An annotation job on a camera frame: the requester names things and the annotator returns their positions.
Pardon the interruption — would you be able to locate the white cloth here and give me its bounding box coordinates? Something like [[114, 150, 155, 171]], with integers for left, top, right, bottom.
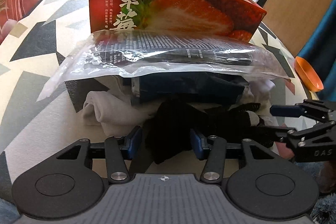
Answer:
[[245, 80, 276, 111]]

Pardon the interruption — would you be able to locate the geometric patterned tablecloth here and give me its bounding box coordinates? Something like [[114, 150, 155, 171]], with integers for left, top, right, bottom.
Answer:
[[0, 0, 313, 203]]

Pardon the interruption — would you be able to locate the blue fuzzy rug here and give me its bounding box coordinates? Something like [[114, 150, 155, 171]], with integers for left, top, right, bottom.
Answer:
[[297, 161, 336, 224]]

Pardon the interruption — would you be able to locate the wooden panel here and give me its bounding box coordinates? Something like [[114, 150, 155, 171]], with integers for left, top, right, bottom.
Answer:
[[262, 0, 336, 56]]

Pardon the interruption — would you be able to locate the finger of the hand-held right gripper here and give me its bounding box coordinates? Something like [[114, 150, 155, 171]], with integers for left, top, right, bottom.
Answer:
[[270, 99, 336, 123], [259, 120, 336, 148]]

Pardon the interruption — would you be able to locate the clear bag of dark clothing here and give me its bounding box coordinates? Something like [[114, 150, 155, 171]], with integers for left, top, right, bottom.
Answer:
[[39, 28, 292, 101]]

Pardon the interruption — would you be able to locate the red strawberry print box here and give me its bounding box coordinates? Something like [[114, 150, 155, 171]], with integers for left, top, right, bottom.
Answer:
[[88, 0, 267, 43]]

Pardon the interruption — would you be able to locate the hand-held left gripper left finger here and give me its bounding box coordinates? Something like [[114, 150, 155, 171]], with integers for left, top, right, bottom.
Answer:
[[55, 126, 143, 183]]

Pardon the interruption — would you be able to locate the teal curtain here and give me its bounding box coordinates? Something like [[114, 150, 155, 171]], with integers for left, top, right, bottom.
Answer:
[[298, 0, 336, 102]]

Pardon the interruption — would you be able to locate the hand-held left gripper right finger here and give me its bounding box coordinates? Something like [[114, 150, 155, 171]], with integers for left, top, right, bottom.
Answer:
[[189, 128, 277, 184]]

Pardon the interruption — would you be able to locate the white sock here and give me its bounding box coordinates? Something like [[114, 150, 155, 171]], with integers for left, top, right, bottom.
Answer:
[[81, 76, 158, 138]]

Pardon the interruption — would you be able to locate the black glove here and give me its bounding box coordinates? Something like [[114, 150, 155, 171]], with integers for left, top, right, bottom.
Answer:
[[144, 99, 276, 164]]

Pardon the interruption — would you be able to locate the navy blue cloth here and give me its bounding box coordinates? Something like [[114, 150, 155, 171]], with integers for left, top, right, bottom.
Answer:
[[131, 72, 248, 106]]

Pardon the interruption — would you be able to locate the orange bowl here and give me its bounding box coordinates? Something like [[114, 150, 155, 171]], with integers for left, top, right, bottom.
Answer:
[[294, 56, 324, 92]]

